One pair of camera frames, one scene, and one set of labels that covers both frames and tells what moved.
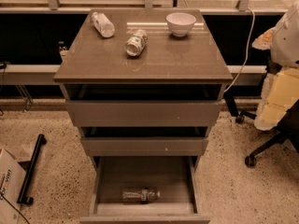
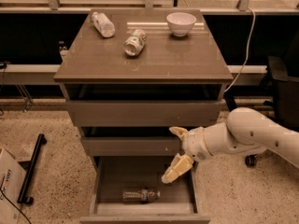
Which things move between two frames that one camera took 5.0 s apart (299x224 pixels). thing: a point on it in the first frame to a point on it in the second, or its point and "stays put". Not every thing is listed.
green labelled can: x=135 y=46 stays put
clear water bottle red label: x=139 y=194 stays put
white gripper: x=287 y=44 to x=193 y=143
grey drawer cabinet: x=143 y=87 stays put
